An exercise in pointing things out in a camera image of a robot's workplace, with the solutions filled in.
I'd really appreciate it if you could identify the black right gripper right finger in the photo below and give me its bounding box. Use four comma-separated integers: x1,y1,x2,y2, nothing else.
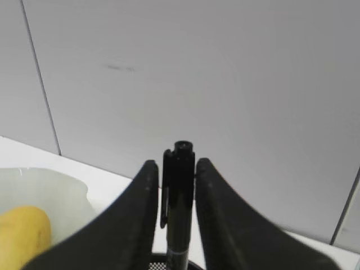
195,158,340,269

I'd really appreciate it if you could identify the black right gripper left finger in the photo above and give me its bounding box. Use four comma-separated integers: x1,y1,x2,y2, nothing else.
24,160,159,269

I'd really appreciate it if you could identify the black marker pen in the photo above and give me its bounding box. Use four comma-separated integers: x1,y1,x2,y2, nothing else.
160,141,195,269

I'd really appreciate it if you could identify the yellow mango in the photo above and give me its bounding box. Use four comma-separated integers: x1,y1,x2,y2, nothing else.
1,206,51,269

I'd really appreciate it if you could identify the black mesh pen holder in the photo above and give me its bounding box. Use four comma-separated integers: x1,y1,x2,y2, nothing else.
146,251,206,270

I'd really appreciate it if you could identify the pale green wavy plate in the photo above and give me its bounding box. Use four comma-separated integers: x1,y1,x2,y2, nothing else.
1,168,96,245

